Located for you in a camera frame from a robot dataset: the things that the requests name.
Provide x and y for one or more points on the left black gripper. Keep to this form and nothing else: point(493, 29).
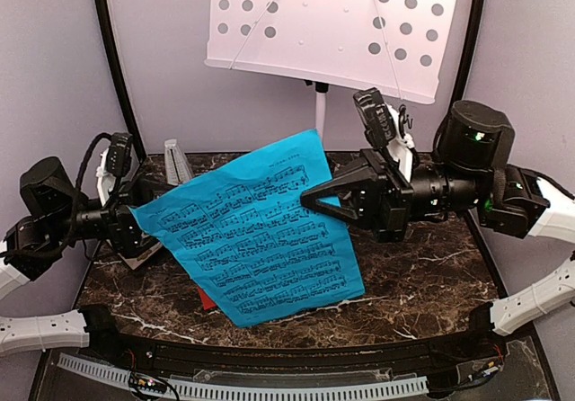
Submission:
point(125, 230)

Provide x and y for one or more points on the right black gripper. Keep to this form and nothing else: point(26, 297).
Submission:
point(380, 199)

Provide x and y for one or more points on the blue sheet music page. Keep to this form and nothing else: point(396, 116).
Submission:
point(244, 238)

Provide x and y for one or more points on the white music stand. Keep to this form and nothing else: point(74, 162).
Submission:
point(396, 46)

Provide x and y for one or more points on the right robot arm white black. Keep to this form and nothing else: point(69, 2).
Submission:
point(471, 170)

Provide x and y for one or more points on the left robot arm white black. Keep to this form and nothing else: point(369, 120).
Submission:
point(61, 217)

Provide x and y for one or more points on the floral square plate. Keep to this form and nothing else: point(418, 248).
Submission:
point(135, 262)

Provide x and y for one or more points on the white metronome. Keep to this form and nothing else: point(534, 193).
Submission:
point(177, 166)

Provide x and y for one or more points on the red sheet music page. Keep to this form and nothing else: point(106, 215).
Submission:
point(206, 302)

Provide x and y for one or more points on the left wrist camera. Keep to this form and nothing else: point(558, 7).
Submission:
point(115, 164)

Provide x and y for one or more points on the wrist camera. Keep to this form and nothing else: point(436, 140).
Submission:
point(384, 129)
point(115, 164)

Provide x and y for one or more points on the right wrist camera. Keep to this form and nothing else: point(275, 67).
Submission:
point(384, 129)

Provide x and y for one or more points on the black front rail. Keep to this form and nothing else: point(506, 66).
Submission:
point(430, 355)

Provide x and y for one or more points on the grey cable duct strip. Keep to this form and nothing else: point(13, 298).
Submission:
point(222, 385)

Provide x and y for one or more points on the right black frame post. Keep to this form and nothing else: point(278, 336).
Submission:
point(469, 47)

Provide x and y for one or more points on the black frame post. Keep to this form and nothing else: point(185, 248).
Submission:
point(119, 83)
point(469, 47)

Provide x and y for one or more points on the left black frame post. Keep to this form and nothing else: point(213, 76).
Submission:
point(119, 83)

